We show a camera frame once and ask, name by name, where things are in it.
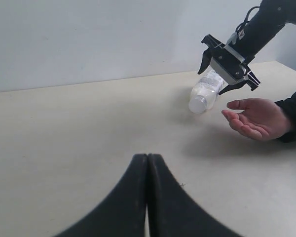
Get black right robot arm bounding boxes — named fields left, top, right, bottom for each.
left=198, top=0, right=296, bottom=95

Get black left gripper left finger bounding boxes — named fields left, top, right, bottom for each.
left=57, top=154, right=148, bottom=237

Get black sleeved forearm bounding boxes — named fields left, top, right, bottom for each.
left=275, top=92, right=296, bottom=143

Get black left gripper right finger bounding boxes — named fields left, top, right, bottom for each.
left=147, top=154, right=240, bottom=237

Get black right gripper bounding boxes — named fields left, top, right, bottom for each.
left=198, top=35, right=260, bottom=95

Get person's open hand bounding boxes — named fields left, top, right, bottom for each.
left=222, top=98, right=293, bottom=141

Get square white floral label bottle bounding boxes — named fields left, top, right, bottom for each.
left=188, top=69, right=224, bottom=114

